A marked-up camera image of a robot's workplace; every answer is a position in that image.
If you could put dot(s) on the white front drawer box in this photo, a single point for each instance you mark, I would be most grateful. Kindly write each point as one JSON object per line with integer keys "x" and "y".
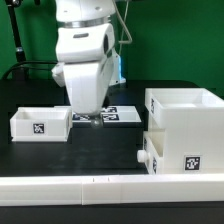
{"x": 151, "y": 153}

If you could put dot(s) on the white drawer cabinet frame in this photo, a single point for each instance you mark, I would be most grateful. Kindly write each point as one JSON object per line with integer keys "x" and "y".
{"x": 192, "y": 120}

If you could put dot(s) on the white front rail wall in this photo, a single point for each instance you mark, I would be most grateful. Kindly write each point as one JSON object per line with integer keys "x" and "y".
{"x": 110, "y": 189}

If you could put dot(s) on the white marker base plate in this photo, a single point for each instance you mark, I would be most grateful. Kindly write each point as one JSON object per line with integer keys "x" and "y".
{"x": 111, "y": 114}

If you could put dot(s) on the white rear drawer box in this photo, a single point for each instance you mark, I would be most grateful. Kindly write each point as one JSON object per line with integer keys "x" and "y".
{"x": 41, "y": 124}

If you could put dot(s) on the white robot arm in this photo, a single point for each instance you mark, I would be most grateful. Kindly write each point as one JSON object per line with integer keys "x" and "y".
{"x": 85, "y": 34}

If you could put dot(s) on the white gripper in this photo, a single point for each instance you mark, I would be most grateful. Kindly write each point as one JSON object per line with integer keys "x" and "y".
{"x": 87, "y": 85}

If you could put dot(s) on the black stand pole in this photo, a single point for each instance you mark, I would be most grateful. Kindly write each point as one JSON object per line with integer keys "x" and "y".
{"x": 18, "y": 71}

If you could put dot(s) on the white drawer box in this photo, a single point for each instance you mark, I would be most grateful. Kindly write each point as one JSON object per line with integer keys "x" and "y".
{"x": 151, "y": 153}
{"x": 41, "y": 124}

